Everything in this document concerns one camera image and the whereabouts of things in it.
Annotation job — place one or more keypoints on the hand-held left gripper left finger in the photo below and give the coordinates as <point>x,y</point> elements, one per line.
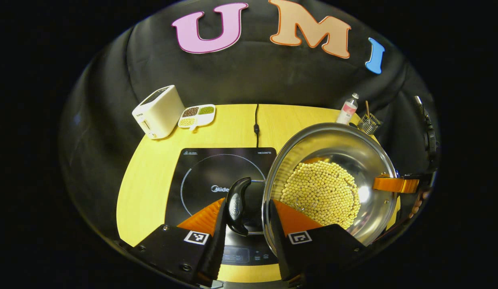
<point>217,245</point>

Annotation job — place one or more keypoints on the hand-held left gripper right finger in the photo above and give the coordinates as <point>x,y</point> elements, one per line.
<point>279,249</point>

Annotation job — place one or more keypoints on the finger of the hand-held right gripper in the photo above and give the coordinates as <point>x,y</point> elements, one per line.
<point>393,185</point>

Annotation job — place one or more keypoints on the black induction cooktop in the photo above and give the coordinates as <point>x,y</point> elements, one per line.
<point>201,168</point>

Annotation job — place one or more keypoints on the clear glass holder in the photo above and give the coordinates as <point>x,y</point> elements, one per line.
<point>369,125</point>

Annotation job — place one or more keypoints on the pile of yellow soybeans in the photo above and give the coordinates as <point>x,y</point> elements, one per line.
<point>321,192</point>

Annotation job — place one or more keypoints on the wooden stick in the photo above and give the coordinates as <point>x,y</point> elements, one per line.
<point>367,108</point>

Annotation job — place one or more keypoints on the clear bottle with pink label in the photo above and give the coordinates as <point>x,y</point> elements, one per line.
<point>347,110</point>

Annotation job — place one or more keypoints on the small pile of pale beans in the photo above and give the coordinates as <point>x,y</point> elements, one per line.
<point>187,122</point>

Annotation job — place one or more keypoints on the white divided dish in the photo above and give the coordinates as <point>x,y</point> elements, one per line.
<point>205,119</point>

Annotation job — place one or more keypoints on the pile of green beans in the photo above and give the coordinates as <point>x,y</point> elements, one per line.
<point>206,110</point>

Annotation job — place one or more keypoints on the pile of brown beans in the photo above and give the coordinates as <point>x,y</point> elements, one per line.
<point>190,112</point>

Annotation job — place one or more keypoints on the white toaster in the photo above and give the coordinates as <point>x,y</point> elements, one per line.
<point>160,112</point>

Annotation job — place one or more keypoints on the black backdrop cloth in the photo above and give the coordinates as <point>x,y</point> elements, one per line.
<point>253,76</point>

